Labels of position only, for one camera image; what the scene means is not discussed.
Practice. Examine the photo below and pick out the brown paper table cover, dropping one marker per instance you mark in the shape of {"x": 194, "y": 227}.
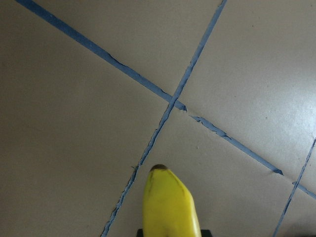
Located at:
{"x": 93, "y": 93}

